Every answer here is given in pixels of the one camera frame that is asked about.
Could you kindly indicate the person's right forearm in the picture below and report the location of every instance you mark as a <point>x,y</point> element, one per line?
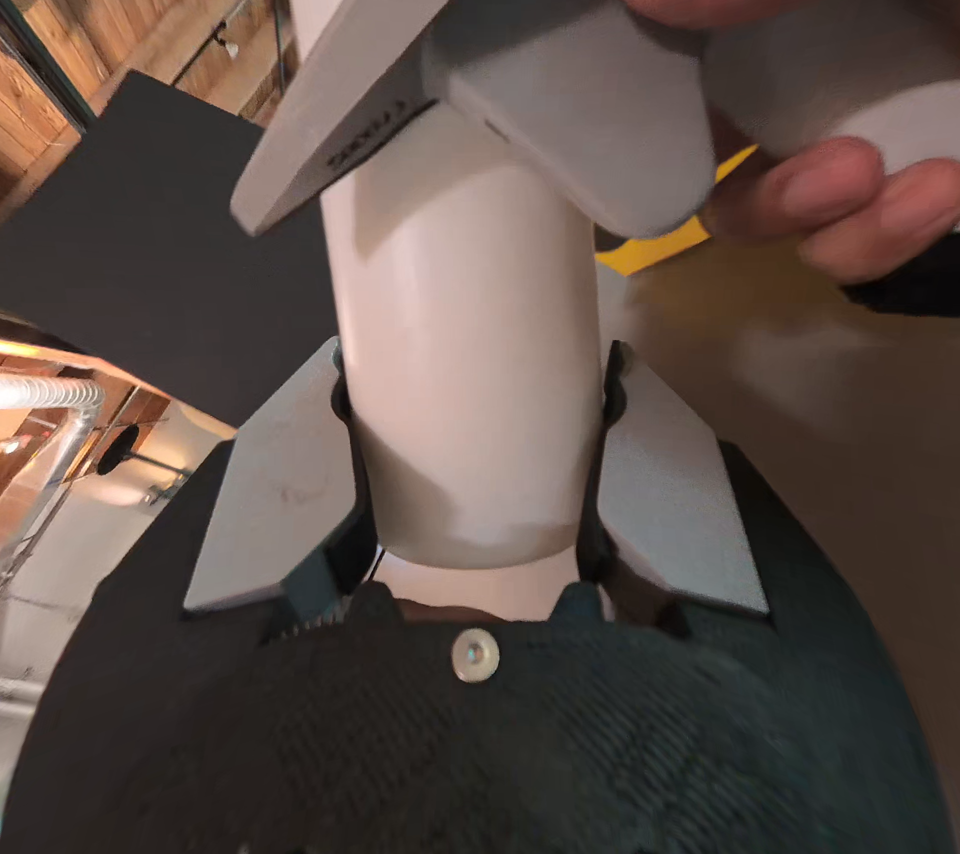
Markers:
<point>915,284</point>

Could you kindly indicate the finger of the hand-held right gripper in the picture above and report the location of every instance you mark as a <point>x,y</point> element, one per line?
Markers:
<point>585,104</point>
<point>360,74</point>

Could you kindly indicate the white bottle with black cap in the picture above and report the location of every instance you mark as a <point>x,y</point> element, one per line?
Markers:
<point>465,389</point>

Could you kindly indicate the black computer monitor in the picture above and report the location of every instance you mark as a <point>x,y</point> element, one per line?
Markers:
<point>150,239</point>

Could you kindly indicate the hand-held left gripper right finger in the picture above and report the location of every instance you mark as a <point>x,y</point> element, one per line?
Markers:
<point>683,509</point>

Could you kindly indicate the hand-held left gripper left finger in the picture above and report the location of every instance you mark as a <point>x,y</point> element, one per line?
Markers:
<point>270,509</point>

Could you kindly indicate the yellow plastic bin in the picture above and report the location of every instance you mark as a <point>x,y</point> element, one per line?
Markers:
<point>660,247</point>

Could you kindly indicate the silver ventilation duct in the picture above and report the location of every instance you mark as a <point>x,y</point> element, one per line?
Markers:
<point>45,464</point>

